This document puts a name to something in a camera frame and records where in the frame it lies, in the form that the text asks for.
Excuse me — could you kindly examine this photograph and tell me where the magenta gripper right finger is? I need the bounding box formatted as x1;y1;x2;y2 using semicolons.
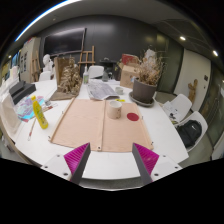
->
132;143;159;185

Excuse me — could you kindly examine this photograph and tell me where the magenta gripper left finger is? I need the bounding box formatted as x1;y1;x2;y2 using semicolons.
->
64;143;91;185

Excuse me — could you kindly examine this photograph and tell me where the beige cloth mat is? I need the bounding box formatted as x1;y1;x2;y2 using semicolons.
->
50;99;153;152

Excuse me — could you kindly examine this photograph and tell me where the red round coaster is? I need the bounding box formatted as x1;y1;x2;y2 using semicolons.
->
127;113;139;121

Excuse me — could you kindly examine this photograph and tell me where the black backpack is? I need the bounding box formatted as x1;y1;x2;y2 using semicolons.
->
176;120;202;148

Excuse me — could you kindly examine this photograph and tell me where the grey plant saucer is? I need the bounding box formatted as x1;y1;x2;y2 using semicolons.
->
128;92;154;107

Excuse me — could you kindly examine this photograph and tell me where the paintbrush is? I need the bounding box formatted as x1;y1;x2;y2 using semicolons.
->
27;118;37;141

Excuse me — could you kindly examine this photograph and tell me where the beige ceramic cup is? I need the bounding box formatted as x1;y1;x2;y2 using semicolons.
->
107;101;122;119

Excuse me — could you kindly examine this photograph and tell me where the yellow plastic bottle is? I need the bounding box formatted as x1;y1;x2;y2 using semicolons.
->
31;95;48;129

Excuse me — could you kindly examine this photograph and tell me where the white chair with papers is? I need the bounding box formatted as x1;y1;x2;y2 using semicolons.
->
162;94;192;123

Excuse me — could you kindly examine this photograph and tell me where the white chair with backpack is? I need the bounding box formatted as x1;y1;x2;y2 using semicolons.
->
175;111;208;151

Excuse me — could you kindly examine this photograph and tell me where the colourful painting sheet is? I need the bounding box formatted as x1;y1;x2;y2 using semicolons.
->
14;96;44;122

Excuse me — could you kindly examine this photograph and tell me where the grey pot with dried plant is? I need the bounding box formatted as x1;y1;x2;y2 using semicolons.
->
133;49;165;103

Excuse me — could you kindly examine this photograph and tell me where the newspaper sheet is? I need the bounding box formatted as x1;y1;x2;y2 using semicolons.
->
87;80;118;100

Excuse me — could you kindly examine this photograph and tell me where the small white cup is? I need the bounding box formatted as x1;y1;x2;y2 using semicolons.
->
115;87;124;95

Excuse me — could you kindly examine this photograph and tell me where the brown sculpture on board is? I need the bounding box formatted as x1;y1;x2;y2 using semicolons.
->
51;56;82;101

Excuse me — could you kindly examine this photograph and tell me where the clear glue bottle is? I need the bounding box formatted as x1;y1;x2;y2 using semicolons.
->
83;65;89;84

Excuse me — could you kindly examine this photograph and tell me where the cardboard box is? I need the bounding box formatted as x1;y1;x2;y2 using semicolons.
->
120;63;140;88

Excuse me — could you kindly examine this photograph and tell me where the black box stack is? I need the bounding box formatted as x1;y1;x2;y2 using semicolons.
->
9;81;36;104

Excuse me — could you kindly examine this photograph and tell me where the white chair behind table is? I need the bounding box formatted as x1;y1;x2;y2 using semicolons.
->
88;65;104;79

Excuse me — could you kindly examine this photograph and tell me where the white plaster bust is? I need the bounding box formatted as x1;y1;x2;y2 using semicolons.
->
43;54;53;71

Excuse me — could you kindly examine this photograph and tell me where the wooden easel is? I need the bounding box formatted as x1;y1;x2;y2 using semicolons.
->
78;47;95;66

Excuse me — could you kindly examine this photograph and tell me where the wooden figure by wall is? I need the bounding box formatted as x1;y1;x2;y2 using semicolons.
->
188;79;198;104

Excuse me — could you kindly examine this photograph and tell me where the dark wall screen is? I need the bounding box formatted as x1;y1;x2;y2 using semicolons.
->
44;28;85;56

